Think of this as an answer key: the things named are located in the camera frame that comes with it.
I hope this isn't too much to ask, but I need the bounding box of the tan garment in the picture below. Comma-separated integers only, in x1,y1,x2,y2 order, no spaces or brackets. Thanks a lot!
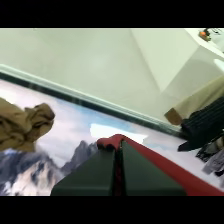
164,75,224,127

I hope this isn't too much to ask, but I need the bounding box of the brown garment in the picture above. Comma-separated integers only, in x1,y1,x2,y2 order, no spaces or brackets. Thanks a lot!
0,96,56,153

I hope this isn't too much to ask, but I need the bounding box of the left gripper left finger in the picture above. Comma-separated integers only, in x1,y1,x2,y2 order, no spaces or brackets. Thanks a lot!
50,145,118,197

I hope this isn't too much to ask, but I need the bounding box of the purple garment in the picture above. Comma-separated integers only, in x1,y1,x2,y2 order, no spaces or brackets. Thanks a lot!
195,135,224,188

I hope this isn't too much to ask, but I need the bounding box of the black garment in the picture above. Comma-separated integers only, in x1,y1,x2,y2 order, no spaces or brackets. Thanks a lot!
177,96,224,153

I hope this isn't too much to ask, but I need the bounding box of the red T-shirt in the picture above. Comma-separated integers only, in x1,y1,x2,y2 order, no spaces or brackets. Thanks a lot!
96,133,224,197

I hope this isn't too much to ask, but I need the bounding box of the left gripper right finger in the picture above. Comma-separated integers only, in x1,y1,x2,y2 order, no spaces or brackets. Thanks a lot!
120,140,188,197

